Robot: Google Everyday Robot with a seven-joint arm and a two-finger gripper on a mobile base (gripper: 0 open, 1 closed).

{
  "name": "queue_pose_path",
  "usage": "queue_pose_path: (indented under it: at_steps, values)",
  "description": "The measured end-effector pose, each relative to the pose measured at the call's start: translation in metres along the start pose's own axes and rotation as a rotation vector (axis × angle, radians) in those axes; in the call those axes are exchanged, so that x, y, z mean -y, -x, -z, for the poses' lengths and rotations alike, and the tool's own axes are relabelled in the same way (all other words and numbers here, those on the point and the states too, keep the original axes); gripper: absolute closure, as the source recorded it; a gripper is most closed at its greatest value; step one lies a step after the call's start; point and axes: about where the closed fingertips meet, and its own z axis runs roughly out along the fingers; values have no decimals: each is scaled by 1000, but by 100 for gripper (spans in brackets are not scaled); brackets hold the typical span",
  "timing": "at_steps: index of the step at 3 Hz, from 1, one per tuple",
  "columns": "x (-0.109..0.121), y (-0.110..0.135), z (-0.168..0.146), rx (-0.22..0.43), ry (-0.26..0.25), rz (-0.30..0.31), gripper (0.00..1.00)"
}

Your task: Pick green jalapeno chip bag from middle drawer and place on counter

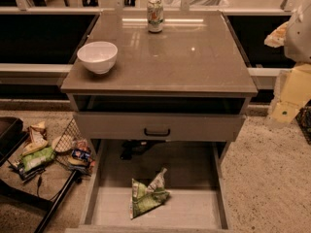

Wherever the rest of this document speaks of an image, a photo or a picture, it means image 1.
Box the green jalapeno chip bag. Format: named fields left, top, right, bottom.
left=129, top=168, right=170, bottom=219

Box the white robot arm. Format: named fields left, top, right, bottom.
left=264, top=0, right=311, bottom=63

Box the grey drawer cabinet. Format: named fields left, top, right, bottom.
left=59, top=10, right=259, bottom=148

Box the open grey middle drawer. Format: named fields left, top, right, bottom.
left=65, top=140, right=232, bottom=233

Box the closed grey upper drawer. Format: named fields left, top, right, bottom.
left=74, top=112, right=246, bottom=142

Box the brown and white snack bag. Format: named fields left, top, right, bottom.
left=22, top=121, right=48, bottom=156

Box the green snack bag on floor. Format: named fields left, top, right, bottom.
left=21, top=147, right=55, bottom=172

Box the white ceramic bowl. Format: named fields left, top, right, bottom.
left=77, top=41, right=118, bottom=74

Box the black object under cabinet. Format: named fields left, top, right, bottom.
left=121, top=140, right=162, bottom=160

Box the blue snack pack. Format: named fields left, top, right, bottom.
left=71, top=149, right=90, bottom=162

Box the black metal stand leg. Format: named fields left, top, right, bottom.
left=34, top=171, right=81, bottom=233

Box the black tray on left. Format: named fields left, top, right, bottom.
left=0, top=116, right=28, bottom=166

